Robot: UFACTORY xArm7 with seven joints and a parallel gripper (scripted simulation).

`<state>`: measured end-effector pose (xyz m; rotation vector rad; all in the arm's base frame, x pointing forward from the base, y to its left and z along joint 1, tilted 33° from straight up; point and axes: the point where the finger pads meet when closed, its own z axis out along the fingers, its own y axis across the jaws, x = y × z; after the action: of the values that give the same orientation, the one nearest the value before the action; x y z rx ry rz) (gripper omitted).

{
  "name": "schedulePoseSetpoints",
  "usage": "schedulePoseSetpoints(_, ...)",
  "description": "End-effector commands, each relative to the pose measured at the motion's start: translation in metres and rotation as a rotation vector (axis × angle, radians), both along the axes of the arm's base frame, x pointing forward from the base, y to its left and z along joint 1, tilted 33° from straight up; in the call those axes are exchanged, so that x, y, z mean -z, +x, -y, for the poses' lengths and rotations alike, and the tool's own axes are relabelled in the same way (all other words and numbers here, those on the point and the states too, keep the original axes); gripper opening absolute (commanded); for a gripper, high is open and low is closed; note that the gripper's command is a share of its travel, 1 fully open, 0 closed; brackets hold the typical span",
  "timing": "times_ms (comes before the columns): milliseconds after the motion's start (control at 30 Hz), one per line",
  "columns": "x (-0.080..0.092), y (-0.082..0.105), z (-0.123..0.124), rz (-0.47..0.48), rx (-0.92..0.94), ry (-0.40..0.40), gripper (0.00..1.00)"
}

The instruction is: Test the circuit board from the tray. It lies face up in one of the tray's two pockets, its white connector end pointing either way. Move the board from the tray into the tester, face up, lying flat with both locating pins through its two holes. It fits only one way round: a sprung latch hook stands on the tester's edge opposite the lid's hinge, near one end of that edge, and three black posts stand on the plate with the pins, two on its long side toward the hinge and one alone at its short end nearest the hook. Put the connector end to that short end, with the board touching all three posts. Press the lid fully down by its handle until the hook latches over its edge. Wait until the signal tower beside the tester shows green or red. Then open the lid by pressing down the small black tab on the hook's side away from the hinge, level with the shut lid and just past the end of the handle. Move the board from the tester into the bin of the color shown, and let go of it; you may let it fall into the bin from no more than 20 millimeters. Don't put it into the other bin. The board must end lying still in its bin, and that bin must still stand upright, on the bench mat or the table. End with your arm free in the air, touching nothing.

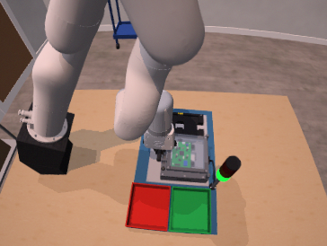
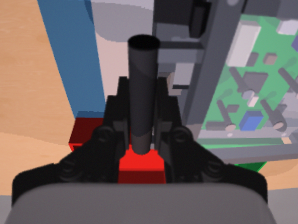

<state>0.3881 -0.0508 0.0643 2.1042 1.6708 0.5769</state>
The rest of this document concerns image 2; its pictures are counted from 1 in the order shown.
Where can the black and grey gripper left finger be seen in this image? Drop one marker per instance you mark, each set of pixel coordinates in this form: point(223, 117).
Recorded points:
point(94, 160)

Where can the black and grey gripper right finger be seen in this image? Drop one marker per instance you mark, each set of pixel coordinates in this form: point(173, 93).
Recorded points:
point(185, 160)

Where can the red open bin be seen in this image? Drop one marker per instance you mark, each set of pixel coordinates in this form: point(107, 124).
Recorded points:
point(134, 169)

